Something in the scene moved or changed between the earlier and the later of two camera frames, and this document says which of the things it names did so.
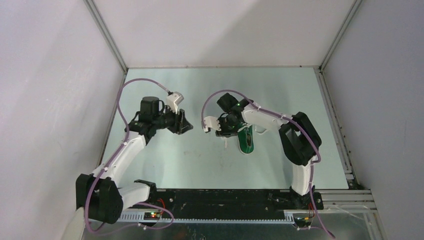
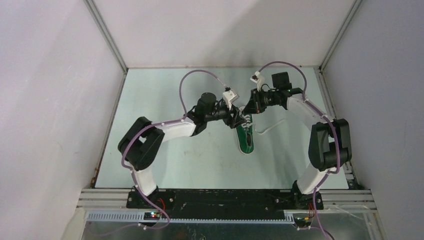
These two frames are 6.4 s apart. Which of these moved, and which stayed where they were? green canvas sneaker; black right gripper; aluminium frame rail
Moved: black right gripper
Stayed: green canvas sneaker; aluminium frame rail
